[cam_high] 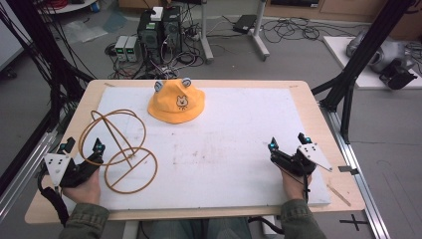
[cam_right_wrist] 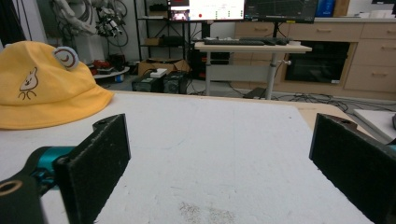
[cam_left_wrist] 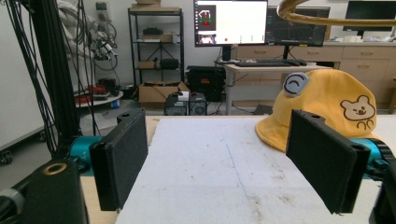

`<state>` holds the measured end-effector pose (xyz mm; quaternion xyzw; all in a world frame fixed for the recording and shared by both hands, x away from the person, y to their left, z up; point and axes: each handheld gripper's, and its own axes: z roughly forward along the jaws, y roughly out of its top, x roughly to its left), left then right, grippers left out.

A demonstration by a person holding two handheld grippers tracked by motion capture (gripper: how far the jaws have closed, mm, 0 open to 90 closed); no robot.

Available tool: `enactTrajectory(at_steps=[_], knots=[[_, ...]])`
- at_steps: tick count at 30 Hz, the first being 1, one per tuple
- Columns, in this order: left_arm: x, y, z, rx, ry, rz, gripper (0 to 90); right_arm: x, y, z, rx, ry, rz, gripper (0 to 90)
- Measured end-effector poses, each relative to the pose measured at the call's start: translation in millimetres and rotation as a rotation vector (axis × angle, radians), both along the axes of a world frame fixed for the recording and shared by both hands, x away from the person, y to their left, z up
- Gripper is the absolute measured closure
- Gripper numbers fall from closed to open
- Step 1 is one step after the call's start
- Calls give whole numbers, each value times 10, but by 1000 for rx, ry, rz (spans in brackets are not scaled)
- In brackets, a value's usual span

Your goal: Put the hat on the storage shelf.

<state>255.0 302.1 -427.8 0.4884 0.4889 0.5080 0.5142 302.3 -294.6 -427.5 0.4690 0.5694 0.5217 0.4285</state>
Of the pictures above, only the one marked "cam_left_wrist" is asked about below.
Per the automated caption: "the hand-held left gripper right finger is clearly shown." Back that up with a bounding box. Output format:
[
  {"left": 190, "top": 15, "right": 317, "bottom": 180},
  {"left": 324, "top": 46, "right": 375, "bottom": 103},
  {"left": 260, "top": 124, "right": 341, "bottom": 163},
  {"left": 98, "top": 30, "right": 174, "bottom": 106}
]
[{"left": 285, "top": 108, "right": 372, "bottom": 216}]

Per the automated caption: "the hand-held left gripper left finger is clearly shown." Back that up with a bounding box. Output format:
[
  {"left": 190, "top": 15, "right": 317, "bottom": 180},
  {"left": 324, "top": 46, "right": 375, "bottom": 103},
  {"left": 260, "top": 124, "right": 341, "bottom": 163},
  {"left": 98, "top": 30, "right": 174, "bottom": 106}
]
[{"left": 89, "top": 107, "right": 149, "bottom": 212}]

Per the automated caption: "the yellow bear hat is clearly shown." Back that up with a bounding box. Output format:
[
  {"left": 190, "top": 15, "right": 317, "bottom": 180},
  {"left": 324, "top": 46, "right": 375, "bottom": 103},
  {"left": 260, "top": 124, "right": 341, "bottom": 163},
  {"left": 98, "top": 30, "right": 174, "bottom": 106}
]
[{"left": 254, "top": 68, "right": 381, "bottom": 153}]

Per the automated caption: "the round white platform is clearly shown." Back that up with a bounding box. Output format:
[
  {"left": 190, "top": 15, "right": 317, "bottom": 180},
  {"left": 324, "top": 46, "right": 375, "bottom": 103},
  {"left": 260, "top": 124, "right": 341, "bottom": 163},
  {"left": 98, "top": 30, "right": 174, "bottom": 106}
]
[{"left": 74, "top": 84, "right": 124, "bottom": 109}]

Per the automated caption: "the open cardboard box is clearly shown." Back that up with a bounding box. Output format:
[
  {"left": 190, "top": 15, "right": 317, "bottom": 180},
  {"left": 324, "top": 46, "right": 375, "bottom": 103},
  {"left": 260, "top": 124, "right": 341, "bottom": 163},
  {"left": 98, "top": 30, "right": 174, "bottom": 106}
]
[{"left": 138, "top": 80, "right": 191, "bottom": 105}]

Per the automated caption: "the black computer unit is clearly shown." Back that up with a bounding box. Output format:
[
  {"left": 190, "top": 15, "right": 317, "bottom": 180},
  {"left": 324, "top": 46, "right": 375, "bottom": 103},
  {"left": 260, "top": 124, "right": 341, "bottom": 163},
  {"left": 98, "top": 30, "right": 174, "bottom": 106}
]
[{"left": 163, "top": 91, "right": 208, "bottom": 117}]

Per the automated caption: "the white felt mat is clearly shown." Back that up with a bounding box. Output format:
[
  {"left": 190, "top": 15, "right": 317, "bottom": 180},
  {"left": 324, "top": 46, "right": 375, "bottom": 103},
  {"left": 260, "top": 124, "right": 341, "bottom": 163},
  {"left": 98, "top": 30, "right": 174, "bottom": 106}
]
[{"left": 114, "top": 116, "right": 396, "bottom": 224}]

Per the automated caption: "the wooden drawer cabinet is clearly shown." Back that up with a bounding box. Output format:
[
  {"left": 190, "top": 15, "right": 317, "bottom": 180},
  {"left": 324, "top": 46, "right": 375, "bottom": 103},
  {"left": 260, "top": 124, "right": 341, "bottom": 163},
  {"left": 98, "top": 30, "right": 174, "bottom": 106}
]
[{"left": 232, "top": 40, "right": 396, "bottom": 110}]

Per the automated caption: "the black equipment case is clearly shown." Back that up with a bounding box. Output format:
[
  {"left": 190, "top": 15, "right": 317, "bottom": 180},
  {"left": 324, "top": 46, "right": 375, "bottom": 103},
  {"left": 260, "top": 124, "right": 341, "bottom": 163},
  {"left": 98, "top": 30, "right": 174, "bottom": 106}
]
[{"left": 186, "top": 65, "right": 227, "bottom": 103}]

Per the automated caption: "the black keyboard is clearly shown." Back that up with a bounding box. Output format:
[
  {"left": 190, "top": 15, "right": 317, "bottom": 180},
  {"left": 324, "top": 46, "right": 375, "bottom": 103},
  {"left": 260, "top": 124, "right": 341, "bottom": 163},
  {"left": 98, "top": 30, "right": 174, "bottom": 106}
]
[{"left": 234, "top": 58, "right": 308, "bottom": 68}]

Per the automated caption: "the light wooden desk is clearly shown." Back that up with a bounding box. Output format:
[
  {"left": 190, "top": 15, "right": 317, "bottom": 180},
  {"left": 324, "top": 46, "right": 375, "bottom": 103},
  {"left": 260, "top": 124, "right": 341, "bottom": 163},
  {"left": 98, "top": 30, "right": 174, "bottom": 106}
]
[{"left": 223, "top": 63, "right": 332, "bottom": 117}]

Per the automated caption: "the black metal shelf rack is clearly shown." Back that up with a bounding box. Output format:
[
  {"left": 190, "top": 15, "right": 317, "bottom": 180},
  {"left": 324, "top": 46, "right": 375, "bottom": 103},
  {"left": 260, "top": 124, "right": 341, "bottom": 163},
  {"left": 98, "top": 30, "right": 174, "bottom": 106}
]
[{"left": 127, "top": 7, "right": 186, "bottom": 87}]

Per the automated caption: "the black caster wheel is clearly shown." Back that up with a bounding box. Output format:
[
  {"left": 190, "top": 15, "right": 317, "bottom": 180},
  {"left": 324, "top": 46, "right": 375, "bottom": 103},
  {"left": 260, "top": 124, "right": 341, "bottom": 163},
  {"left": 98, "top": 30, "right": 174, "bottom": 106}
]
[{"left": 0, "top": 150, "right": 14, "bottom": 166}]

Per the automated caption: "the dark graph computer monitor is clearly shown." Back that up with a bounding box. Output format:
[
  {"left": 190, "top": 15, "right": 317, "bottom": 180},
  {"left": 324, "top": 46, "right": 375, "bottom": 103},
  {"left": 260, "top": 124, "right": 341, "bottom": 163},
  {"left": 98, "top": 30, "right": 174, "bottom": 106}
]
[{"left": 265, "top": 6, "right": 332, "bottom": 48}]

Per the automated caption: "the white board panel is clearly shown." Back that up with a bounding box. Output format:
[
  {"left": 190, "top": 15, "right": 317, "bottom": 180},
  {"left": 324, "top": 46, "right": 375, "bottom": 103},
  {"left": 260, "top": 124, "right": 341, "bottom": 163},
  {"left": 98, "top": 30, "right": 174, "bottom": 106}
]
[{"left": 0, "top": 0, "right": 45, "bottom": 152}]

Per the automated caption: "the curved wooden hanger bar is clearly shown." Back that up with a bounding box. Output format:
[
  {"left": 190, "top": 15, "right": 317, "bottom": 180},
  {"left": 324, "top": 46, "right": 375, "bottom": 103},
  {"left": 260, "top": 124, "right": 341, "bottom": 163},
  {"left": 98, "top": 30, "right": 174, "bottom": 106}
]
[{"left": 276, "top": 0, "right": 396, "bottom": 28}]

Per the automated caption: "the black unlit monitor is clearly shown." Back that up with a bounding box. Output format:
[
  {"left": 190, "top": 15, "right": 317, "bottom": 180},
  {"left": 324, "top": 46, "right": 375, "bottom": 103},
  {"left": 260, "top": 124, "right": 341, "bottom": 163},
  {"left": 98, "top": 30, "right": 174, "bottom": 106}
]
[{"left": 343, "top": 0, "right": 396, "bottom": 33}]

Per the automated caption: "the lit computer monitor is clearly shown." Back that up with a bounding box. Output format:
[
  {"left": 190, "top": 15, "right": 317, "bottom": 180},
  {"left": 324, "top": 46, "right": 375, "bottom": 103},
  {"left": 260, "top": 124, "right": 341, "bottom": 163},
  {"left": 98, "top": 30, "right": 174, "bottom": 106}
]
[{"left": 192, "top": 0, "right": 269, "bottom": 49}]

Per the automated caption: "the black cable bundle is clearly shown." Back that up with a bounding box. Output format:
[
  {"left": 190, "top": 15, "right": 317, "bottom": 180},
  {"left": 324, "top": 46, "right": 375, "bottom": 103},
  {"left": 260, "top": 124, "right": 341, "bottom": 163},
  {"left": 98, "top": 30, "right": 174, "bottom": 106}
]
[{"left": 5, "top": 0, "right": 101, "bottom": 158}]

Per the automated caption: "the black upright post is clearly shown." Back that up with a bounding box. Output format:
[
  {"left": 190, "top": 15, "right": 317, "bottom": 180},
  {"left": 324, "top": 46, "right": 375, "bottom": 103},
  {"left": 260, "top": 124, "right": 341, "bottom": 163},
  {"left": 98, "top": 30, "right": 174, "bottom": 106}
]
[{"left": 29, "top": 0, "right": 82, "bottom": 142}]

